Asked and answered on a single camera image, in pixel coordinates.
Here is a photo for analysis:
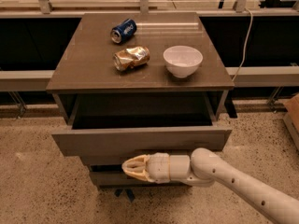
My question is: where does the white cable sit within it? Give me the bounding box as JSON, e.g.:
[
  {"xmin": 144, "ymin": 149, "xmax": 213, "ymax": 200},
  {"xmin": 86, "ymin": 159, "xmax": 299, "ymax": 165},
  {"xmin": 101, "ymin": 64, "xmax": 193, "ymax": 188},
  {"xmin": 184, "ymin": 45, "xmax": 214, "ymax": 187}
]
[{"xmin": 231, "ymin": 7, "xmax": 254, "ymax": 83}]

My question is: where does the white bowl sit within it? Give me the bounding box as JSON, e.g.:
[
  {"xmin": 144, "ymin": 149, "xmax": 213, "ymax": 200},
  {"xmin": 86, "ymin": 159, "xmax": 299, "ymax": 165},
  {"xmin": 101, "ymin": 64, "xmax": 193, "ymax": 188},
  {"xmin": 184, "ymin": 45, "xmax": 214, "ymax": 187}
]
[{"xmin": 163, "ymin": 46, "xmax": 203, "ymax": 78}]

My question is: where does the grey top drawer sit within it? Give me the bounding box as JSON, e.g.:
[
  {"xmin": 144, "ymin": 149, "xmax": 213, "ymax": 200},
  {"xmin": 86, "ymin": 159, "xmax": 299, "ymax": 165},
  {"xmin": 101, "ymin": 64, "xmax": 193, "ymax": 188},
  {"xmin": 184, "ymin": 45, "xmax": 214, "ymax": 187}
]
[{"xmin": 52, "ymin": 93, "xmax": 232, "ymax": 157}]

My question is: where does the blue soda can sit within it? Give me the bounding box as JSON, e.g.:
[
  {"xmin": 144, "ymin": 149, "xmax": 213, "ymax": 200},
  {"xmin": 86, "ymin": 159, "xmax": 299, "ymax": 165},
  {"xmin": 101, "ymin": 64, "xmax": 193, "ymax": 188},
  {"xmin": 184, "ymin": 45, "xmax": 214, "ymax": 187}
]
[{"xmin": 110, "ymin": 19, "xmax": 137, "ymax": 44}]

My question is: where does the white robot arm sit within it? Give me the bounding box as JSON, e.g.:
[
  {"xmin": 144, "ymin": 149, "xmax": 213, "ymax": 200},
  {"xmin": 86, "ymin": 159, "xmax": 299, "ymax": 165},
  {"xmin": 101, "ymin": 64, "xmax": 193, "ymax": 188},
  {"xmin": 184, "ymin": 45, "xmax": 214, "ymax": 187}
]
[{"xmin": 122, "ymin": 148, "xmax": 299, "ymax": 224}]

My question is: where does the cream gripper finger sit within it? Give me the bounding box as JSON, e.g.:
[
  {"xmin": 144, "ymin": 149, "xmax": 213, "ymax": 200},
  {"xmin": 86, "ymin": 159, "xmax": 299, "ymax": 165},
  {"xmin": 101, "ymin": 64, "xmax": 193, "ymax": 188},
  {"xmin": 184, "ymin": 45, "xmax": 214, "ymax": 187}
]
[
  {"xmin": 122, "ymin": 155, "xmax": 148, "ymax": 169},
  {"xmin": 124, "ymin": 170, "xmax": 148, "ymax": 182}
]

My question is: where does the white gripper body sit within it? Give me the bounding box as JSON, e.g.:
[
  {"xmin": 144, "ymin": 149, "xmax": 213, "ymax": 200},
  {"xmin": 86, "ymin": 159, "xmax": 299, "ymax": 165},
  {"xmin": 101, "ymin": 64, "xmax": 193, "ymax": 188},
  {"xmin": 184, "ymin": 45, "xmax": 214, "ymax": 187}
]
[{"xmin": 146, "ymin": 153, "xmax": 170, "ymax": 184}]

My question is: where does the metal railing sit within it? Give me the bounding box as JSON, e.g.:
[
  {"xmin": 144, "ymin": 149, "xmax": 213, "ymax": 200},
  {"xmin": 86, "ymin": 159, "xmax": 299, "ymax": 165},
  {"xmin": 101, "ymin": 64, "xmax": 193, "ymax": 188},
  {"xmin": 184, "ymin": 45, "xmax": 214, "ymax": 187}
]
[{"xmin": 0, "ymin": 0, "xmax": 299, "ymax": 16}]

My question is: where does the crushed gold can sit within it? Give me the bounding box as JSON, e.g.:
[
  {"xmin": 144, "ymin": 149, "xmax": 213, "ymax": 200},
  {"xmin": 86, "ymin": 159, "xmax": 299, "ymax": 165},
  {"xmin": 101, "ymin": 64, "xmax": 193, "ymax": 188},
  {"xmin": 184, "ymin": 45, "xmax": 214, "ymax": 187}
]
[{"xmin": 113, "ymin": 46, "xmax": 150, "ymax": 72}]

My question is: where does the cardboard box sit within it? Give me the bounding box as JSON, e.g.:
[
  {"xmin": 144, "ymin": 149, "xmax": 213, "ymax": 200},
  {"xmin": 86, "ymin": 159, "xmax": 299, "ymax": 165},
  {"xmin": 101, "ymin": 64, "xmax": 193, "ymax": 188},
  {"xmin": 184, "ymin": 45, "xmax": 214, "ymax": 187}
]
[{"xmin": 283, "ymin": 94, "xmax": 299, "ymax": 150}]

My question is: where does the grey drawer cabinet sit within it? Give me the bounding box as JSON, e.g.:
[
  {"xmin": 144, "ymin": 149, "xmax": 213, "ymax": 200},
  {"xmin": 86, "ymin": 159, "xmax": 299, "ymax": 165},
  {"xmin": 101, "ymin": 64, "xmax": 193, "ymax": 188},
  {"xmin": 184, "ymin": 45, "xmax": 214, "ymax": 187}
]
[{"xmin": 47, "ymin": 13, "xmax": 234, "ymax": 188}]

